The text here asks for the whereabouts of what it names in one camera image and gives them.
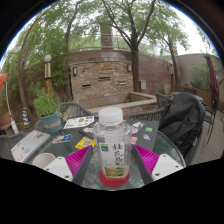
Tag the blue yellow striped cone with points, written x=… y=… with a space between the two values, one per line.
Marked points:
x=26 y=117

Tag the white canopy weight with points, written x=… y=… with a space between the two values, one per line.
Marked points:
x=15 y=127

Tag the silver laptop with stickers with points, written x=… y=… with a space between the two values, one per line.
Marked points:
x=28 y=145

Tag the white mug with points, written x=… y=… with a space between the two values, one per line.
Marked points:
x=41 y=160

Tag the closed maroon patio umbrella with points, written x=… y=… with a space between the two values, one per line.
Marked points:
x=212 y=76

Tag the colourful printed card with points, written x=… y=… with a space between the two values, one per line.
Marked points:
x=62 y=138

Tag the white printed booklet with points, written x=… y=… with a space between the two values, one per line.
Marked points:
x=78 y=122

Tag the leaning tree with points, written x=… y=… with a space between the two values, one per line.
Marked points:
x=22 y=83

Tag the grey wall box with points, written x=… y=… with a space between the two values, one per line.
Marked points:
x=143 y=85

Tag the flat round red coaster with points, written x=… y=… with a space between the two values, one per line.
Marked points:
x=113 y=183

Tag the forked tree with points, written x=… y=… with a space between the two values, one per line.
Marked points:
x=135 y=66

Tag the yellow printed card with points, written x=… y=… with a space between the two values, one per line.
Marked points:
x=84 y=143

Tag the potted green plant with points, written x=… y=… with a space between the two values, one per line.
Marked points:
x=50 y=123

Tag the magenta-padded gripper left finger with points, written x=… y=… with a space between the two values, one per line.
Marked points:
x=78 y=160

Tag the clear plastic drink bottle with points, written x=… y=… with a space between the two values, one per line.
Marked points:
x=111 y=133

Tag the black wall lamp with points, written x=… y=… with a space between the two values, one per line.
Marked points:
x=75 y=71
x=129 y=68

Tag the black laptop with stickers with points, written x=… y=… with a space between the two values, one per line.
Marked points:
x=146 y=135

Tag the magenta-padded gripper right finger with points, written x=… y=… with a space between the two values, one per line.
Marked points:
x=148 y=160

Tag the black metal chair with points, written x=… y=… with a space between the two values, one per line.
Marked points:
x=210 y=115

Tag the wooden globe lamp post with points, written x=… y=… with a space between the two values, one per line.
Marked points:
x=172 y=76
x=48 y=76

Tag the stone water basin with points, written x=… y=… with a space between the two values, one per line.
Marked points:
x=133 y=103

